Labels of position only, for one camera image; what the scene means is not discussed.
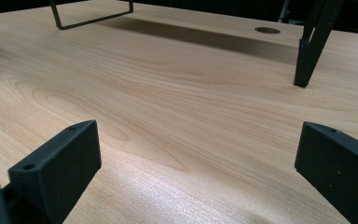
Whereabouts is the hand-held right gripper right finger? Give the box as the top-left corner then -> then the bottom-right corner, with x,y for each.
294,121 -> 358,224

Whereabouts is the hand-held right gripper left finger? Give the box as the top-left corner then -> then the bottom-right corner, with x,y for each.
7,119 -> 103,224

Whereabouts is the black metal stand leg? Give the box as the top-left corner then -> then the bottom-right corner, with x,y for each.
293,0 -> 346,89

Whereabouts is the thin metal wire frame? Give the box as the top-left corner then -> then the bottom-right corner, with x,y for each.
48,0 -> 134,31

